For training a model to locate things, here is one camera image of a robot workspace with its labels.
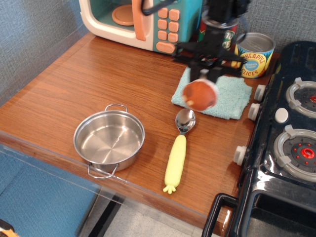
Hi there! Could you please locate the brown white plush mushroom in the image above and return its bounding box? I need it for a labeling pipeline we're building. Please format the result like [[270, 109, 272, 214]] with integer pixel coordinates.
[[182, 69, 218, 112]]

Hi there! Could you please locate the orange object at corner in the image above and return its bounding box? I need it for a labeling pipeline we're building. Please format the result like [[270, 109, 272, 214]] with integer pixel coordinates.
[[0, 219, 20, 237]]

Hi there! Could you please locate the dark blue toy stove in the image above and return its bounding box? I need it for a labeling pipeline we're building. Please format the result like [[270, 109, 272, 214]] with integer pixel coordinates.
[[202, 41, 316, 237]]

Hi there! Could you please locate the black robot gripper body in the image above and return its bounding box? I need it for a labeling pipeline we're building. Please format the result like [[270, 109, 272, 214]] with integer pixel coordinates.
[[173, 24, 245, 74]]

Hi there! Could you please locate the yellow handled metal spoon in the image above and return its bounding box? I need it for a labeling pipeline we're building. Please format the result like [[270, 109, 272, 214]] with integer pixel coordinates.
[[163, 109, 196, 194]]

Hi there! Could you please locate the light blue folded towel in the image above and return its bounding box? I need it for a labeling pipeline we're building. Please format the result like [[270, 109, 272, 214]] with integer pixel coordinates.
[[171, 67, 252, 120]]

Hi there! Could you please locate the toy microwave teal and cream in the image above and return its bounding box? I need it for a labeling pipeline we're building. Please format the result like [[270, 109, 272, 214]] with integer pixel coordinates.
[[79, 0, 203, 54]]

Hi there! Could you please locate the small steel pot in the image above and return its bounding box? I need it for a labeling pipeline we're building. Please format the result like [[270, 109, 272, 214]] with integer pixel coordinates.
[[73, 104, 145, 179]]

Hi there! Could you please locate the tomato sauce can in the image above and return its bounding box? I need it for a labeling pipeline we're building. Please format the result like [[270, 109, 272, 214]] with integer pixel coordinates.
[[198, 10, 238, 50]]

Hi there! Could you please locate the pineapple slices can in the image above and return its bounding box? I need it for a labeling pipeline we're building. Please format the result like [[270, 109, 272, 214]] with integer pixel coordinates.
[[231, 33, 276, 79]]

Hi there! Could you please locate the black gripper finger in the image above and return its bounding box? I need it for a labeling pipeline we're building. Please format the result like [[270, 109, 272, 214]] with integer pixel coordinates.
[[207, 66, 224, 84], [189, 65, 204, 82]]

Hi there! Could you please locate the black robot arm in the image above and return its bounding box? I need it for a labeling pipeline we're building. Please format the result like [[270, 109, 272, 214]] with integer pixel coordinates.
[[173, 0, 250, 83]]

